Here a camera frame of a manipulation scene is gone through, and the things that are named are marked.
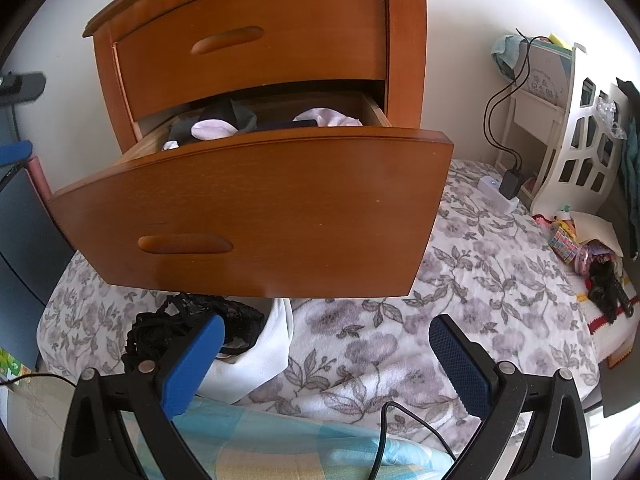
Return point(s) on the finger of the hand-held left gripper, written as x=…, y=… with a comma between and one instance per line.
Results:
x=27, y=85
x=14, y=153

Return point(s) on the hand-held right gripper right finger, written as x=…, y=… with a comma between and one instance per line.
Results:
x=462, y=370

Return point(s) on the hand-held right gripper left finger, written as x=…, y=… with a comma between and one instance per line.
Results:
x=195, y=365

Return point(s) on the black lace garment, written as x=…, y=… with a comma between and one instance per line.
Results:
x=160, y=327

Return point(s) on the white garment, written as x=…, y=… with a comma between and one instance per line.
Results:
x=265, y=355

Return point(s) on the wooden drawer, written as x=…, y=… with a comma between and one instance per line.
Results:
x=300, y=210
x=300, y=45

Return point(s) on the pink mat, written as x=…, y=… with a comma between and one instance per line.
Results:
x=40, y=177

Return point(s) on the grey floral blanket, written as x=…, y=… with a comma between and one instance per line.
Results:
x=400, y=350

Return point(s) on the dark blue panel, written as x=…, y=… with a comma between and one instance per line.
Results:
x=25, y=260

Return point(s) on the red yellow crochet mat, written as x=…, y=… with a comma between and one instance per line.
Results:
x=602, y=332

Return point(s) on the colourful toy box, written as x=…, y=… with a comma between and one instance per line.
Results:
x=564, y=242

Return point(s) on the black toy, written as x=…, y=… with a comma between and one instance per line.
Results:
x=605, y=290

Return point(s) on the green packet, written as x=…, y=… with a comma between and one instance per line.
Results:
x=10, y=365

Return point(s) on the white power strip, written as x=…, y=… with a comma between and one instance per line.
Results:
x=487, y=185

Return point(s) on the black charger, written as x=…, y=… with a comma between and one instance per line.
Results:
x=510, y=185

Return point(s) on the dark grey garment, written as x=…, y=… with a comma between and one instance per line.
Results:
x=235, y=112

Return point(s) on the white cutout rack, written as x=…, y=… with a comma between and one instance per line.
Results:
x=570, y=140

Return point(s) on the navy garment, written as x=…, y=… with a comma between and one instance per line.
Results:
x=280, y=124

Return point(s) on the dark teal hanging garment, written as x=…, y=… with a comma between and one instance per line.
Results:
x=631, y=175

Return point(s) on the clear plastic bag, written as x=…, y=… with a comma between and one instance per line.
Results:
x=610, y=117

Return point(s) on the pale booklet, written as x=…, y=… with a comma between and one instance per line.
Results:
x=547, y=77

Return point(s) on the teal cloth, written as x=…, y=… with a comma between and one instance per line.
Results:
x=506, y=55

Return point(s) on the yellow pad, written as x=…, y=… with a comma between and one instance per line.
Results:
x=557, y=41

